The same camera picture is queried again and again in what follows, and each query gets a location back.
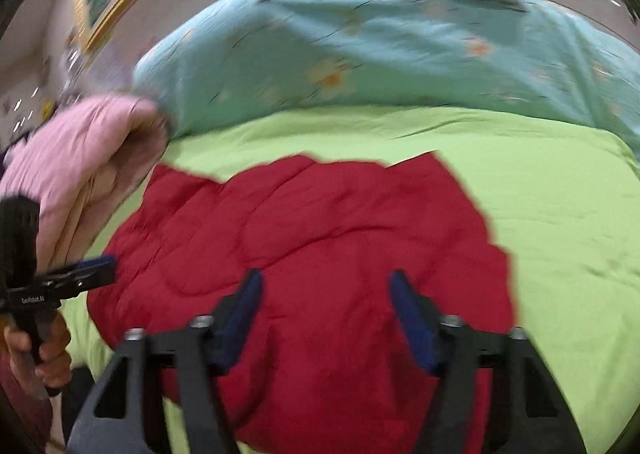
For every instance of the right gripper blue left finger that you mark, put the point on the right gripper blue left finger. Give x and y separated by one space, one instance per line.
234 316

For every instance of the red quilted puffer coat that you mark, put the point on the red quilted puffer coat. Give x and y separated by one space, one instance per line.
326 368

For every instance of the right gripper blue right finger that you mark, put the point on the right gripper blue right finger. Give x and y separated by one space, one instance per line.
419 319

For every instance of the pink fleece sleeve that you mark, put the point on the pink fleece sleeve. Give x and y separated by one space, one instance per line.
35 416

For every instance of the teal floral duvet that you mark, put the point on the teal floral duvet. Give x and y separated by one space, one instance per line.
239 60

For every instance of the person's left hand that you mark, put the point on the person's left hand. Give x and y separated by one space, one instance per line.
53 372

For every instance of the pink folded quilt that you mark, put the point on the pink folded quilt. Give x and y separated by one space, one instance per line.
81 166

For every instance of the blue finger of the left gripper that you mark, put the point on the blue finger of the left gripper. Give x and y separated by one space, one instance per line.
98 263
71 282

